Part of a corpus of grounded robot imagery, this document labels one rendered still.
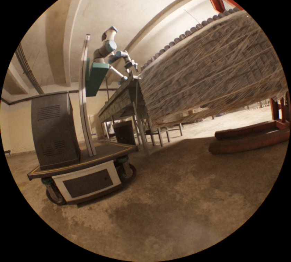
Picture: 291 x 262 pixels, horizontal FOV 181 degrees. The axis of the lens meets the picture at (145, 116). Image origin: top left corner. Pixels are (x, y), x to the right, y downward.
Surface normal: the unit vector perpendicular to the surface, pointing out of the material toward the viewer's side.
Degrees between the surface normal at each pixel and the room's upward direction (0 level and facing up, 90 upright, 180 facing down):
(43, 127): 90
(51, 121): 90
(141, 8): 180
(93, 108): 90
